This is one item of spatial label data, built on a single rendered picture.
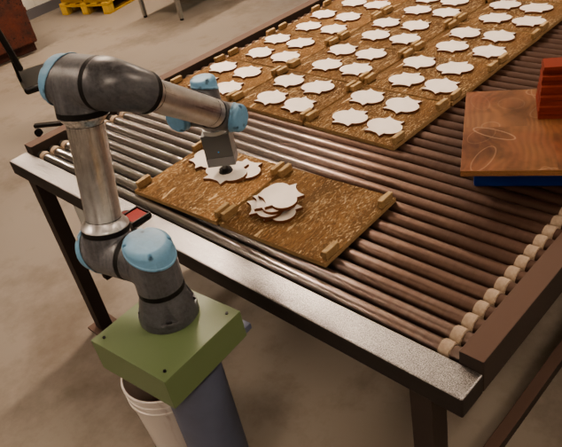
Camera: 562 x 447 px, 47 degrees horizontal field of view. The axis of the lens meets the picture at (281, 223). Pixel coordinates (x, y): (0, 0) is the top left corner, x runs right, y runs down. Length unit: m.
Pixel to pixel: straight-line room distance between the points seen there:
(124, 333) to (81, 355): 1.52
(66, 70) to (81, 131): 0.14
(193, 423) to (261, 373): 0.96
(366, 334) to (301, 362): 1.24
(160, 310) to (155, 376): 0.16
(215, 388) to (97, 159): 0.68
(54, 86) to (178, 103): 0.27
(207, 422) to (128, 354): 0.36
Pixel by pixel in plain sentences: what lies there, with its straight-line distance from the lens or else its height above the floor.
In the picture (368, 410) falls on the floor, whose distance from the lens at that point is 2.56.
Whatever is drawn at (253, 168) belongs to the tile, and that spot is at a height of 0.95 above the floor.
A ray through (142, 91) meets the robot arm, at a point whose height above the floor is 1.52.
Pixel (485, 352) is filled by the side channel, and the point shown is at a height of 0.95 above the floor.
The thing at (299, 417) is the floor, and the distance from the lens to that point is 2.58.
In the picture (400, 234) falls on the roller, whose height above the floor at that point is 0.91.
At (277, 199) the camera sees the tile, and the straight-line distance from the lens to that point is 1.93.
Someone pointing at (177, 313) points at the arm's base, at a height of 1.01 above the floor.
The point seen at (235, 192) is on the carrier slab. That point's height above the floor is 0.94.
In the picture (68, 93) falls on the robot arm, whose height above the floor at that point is 1.54.
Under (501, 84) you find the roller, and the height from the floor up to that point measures 0.92.
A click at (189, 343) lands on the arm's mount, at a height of 0.96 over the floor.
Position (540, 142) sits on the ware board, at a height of 1.04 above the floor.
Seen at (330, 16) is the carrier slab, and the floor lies 0.95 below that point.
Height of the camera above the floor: 2.01
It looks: 35 degrees down
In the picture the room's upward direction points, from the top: 12 degrees counter-clockwise
